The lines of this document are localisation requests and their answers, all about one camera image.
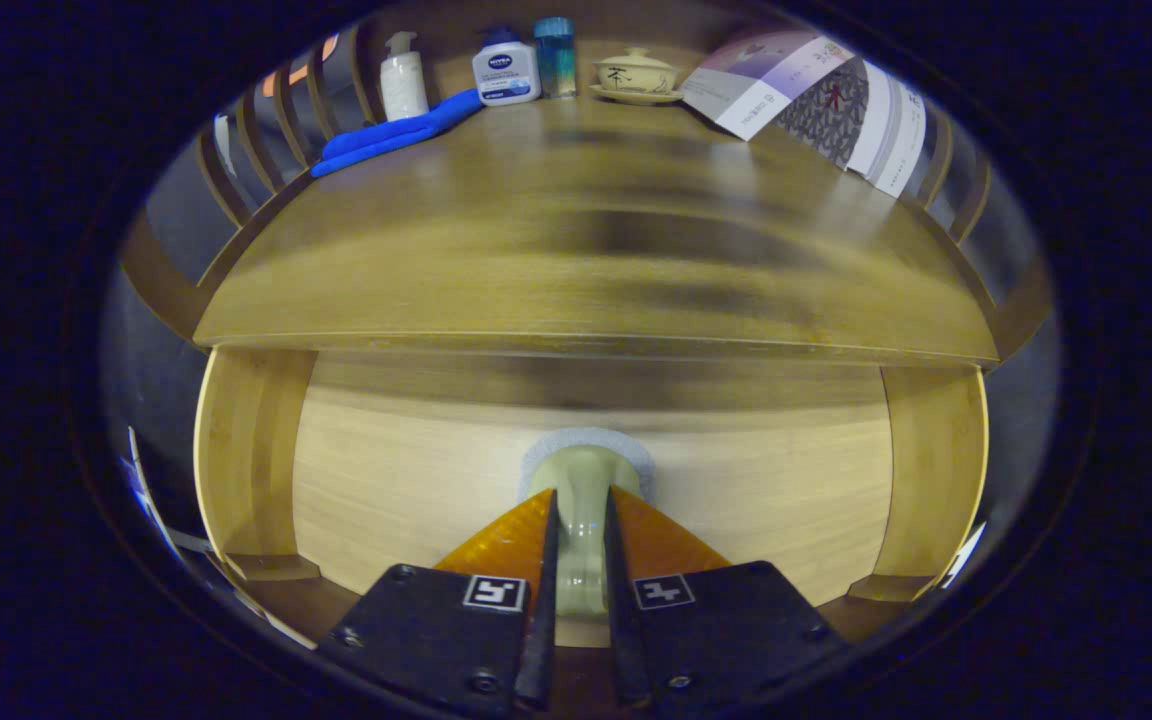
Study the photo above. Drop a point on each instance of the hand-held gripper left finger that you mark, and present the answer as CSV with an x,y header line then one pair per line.
x,y
541,620

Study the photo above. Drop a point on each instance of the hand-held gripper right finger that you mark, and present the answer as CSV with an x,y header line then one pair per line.
x,y
621,620

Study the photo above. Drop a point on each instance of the wooden drawer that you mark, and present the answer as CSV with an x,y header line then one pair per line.
x,y
386,480

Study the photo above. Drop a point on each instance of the wooden countertop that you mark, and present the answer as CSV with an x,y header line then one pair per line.
x,y
536,250

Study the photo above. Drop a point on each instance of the wooden cabinet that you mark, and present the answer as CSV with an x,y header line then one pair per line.
x,y
161,280

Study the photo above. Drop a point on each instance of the blue cloth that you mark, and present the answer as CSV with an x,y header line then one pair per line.
x,y
386,135

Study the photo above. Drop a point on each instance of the beige lidded teacup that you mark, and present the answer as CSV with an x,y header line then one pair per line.
x,y
636,75

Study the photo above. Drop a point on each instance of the white lotion bottle blue cap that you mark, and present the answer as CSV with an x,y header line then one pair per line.
x,y
506,75

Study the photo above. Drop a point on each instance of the plain white book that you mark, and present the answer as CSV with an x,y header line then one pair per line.
x,y
876,130

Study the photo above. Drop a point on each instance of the white pump bottle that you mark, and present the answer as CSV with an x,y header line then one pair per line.
x,y
403,85

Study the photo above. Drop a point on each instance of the purple white leaning book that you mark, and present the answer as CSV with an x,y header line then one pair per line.
x,y
756,80

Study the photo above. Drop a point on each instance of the teal bottle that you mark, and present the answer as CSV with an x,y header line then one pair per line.
x,y
556,60

